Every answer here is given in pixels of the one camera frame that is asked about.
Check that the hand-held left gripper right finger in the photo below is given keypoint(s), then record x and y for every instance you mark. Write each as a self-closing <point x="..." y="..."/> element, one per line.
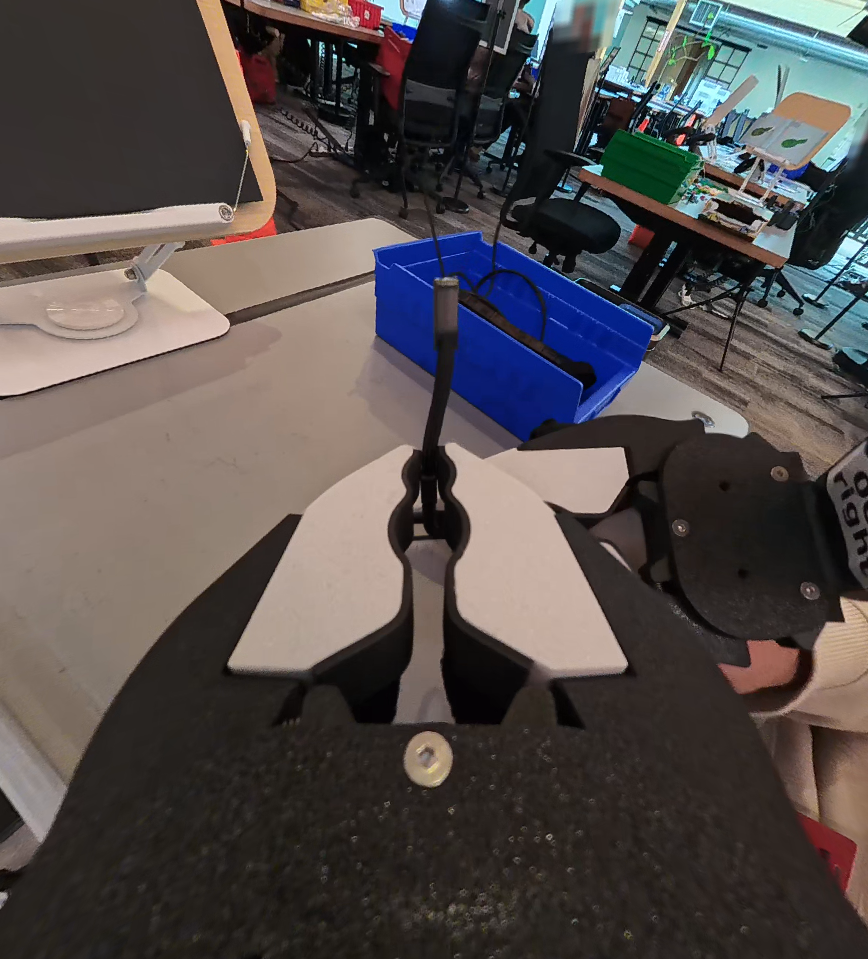
<point x="539" y="584"/>

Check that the wooden board with green leaf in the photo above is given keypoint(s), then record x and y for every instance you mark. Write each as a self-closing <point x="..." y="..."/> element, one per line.
<point x="808" y="120"/>

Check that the green plastic bin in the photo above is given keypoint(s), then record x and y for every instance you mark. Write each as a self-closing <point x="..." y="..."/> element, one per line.
<point x="647" y="165"/>

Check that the black office chair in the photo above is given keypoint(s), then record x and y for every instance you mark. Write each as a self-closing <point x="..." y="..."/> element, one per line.
<point x="569" y="225"/>
<point x="434" y="75"/>

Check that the red box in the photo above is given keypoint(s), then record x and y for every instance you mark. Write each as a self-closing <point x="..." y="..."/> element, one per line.
<point x="640" y="236"/>

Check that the white monitor stand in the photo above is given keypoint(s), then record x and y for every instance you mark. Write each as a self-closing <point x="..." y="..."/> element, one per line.
<point x="104" y="315"/>

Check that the blue plastic bin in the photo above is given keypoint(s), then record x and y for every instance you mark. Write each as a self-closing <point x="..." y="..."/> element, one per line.
<point x="494" y="374"/>

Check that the grey desk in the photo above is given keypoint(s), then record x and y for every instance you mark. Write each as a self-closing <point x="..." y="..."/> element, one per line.
<point x="142" y="487"/>
<point x="292" y="262"/>

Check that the red bag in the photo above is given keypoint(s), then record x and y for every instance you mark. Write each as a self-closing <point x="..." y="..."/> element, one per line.
<point x="258" y="79"/>

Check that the red plastic piece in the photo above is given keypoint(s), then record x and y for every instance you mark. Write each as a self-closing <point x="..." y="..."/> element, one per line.
<point x="831" y="850"/>

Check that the red cloth on chair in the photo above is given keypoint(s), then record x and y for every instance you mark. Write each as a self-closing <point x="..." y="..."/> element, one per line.
<point x="395" y="60"/>

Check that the person's right hand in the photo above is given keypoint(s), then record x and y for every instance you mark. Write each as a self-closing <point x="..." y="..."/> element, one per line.
<point x="767" y="667"/>

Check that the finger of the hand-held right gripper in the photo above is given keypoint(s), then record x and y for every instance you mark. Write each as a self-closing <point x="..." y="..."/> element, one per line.
<point x="621" y="538"/>
<point x="576" y="476"/>

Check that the wooden table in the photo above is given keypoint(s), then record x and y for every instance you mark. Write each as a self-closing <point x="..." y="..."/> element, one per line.
<point x="674" y="213"/>

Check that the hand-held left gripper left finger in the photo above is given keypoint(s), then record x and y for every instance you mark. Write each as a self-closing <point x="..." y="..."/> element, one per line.
<point x="306" y="584"/>

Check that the grey trash can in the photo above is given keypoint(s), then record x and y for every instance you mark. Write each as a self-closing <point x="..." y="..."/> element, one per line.
<point x="647" y="322"/>

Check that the wood-framed black screen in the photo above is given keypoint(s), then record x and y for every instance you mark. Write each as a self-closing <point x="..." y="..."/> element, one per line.
<point x="89" y="97"/>

